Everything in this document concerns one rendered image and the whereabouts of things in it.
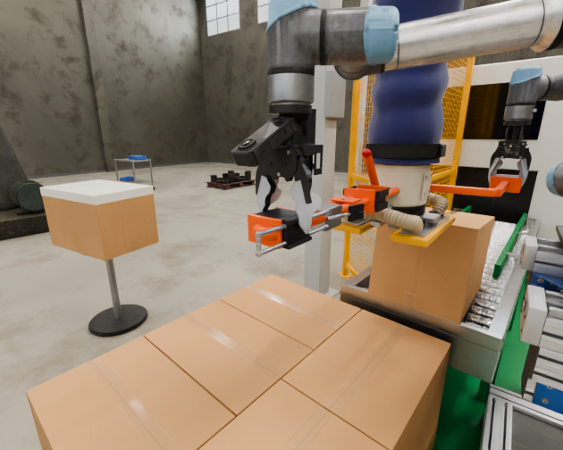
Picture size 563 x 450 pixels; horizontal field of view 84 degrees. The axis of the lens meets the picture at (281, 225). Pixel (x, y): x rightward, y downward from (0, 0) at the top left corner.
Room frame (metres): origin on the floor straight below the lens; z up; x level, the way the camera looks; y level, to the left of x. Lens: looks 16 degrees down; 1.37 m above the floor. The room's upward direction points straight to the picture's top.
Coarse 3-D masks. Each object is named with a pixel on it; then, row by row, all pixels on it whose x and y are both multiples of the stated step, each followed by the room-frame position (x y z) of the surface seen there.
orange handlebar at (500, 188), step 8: (432, 184) 0.98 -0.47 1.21; (504, 184) 0.97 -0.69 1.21; (392, 192) 0.88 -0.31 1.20; (448, 192) 0.95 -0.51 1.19; (456, 192) 0.93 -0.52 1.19; (464, 192) 0.92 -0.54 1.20; (472, 192) 0.90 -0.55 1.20; (480, 192) 0.89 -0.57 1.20; (488, 192) 0.88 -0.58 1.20; (496, 192) 0.87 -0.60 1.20; (336, 200) 0.72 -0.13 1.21; (344, 200) 0.71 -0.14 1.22; (352, 200) 0.71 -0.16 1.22; (360, 200) 0.72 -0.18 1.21; (368, 200) 0.76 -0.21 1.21; (344, 208) 0.66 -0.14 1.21; (320, 216) 0.59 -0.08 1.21; (256, 224) 0.52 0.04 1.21; (312, 224) 0.57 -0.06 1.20
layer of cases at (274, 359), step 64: (192, 320) 1.26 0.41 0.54; (256, 320) 1.26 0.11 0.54; (320, 320) 1.26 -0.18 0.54; (384, 320) 1.26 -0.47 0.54; (64, 384) 0.87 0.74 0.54; (128, 384) 0.87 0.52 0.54; (192, 384) 0.87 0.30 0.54; (256, 384) 0.87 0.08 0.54; (320, 384) 0.87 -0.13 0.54; (384, 384) 0.87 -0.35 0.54; (64, 448) 0.65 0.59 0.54; (128, 448) 0.65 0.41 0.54; (192, 448) 0.65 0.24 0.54; (256, 448) 0.65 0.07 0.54; (320, 448) 0.65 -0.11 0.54; (384, 448) 0.65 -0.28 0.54
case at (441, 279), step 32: (384, 224) 1.38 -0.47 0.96; (480, 224) 1.28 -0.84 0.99; (384, 256) 1.35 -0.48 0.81; (416, 256) 1.27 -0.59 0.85; (448, 256) 1.20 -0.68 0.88; (480, 256) 1.34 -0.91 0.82; (384, 288) 1.33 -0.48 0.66; (416, 288) 1.24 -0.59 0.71; (448, 288) 1.17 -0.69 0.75; (448, 320) 1.15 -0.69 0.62
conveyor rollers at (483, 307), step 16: (496, 224) 2.81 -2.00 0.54; (512, 224) 2.81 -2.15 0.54; (496, 240) 2.36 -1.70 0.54; (496, 256) 2.05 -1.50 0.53; (512, 256) 2.01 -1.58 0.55; (480, 288) 1.57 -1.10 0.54; (496, 288) 1.59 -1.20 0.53; (480, 304) 1.41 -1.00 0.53; (496, 304) 1.38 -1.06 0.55; (464, 320) 1.29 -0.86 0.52; (480, 320) 1.26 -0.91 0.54
